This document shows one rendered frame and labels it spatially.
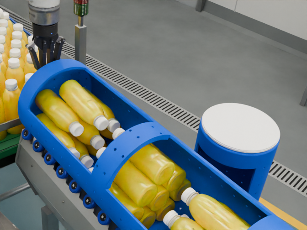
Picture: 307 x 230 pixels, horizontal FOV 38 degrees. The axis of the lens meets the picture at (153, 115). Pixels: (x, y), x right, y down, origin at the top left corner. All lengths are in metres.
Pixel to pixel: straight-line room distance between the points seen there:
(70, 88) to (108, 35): 3.01
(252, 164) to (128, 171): 0.51
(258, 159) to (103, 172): 0.60
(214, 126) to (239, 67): 2.61
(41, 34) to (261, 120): 0.81
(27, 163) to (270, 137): 0.84
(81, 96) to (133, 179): 0.34
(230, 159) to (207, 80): 2.38
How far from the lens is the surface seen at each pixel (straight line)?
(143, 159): 1.16
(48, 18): 1.35
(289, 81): 4.15
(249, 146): 1.51
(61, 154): 1.28
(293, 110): 3.74
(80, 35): 1.98
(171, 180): 1.20
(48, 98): 1.43
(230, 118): 1.62
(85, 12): 1.93
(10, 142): 1.66
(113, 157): 1.13
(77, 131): 1.34
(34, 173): 1.57
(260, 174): 1.60
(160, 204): 1.24
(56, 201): 1.49
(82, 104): 1.34
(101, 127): 1.31
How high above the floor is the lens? 1.95
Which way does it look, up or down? 36 degrees down
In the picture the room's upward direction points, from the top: 8 degrees clockwise
